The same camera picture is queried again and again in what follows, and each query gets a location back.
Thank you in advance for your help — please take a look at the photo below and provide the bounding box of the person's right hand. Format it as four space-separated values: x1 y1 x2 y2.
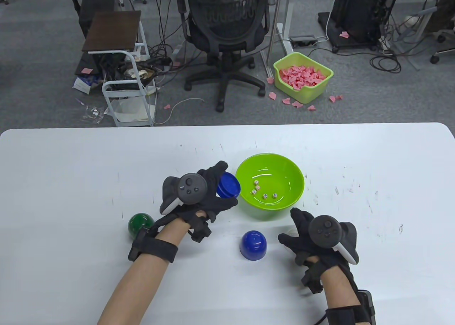
278 208 352 294

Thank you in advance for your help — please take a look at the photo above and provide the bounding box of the person's left hand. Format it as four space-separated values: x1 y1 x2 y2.
167 161 238 242

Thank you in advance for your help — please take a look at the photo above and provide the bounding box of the blue dice cup base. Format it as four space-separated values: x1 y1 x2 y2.
216 172 241 198

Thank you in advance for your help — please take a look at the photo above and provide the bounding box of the black grey hand controller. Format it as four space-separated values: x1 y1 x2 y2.
309 216 359 265
159 173 208 216

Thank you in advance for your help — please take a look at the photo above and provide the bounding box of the blue dice cup cover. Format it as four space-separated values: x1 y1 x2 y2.
240 230 268 261

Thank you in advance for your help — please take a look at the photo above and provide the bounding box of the green plastic bowl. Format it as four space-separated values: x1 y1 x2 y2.
235 153 305 221

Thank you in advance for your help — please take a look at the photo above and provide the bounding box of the green capsule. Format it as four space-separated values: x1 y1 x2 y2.
128 213 156 241

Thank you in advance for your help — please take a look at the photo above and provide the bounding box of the person's left forearm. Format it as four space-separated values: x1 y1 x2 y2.
97 213 207 325

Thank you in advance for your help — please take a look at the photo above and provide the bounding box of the white paper sheet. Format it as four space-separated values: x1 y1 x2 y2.
116 99 150 121

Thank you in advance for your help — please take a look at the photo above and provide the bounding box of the white metal cart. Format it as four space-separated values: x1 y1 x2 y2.
102 52 157 127

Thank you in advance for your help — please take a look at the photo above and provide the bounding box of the lime green plastic bin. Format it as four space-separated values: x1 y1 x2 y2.
273 52 334 104

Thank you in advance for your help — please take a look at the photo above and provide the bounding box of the clear plastic bag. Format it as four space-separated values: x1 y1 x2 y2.
81 105 105 123

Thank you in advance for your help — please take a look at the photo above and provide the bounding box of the pile of pink paper pieces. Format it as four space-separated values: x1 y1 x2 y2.
279 65 327 91

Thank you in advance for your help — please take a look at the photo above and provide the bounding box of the black mesh office chair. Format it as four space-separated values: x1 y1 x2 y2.
176 0 276 112

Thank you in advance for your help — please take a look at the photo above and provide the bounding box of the blue white cardboard box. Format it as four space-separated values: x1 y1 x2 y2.
73 75 103 94

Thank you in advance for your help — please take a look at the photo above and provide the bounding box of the white desk leg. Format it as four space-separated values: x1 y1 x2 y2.
261 0 294 77

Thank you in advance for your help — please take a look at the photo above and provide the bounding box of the grey power socket box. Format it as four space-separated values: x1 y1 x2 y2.
289 36 318 49

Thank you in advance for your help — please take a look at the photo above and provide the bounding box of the brown top side table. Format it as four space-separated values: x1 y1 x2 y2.
82 11 150 61

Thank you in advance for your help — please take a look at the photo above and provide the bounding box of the black wheeled platform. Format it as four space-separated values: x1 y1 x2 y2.
317 12 382 54

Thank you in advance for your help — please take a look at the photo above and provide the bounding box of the dark brown side table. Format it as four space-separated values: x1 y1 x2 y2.
66 0 118 38

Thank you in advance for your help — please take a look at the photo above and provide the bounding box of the black computer tower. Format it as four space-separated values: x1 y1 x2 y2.
331 0 382 43

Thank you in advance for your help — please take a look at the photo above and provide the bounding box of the grey office chair base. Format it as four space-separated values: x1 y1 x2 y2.
421 5 455 65

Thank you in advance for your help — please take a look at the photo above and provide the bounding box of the black wrist camera strap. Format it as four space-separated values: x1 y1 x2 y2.
128 228 178 264
325 289 376 325

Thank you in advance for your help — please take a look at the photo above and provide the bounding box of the white floor cable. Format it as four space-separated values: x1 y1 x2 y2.
155 98 205 125

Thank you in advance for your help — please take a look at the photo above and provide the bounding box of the black cable bundle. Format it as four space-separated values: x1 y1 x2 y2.
148 43 175 77

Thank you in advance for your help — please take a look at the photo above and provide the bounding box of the coiled black cable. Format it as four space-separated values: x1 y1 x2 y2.
370 53 402 74

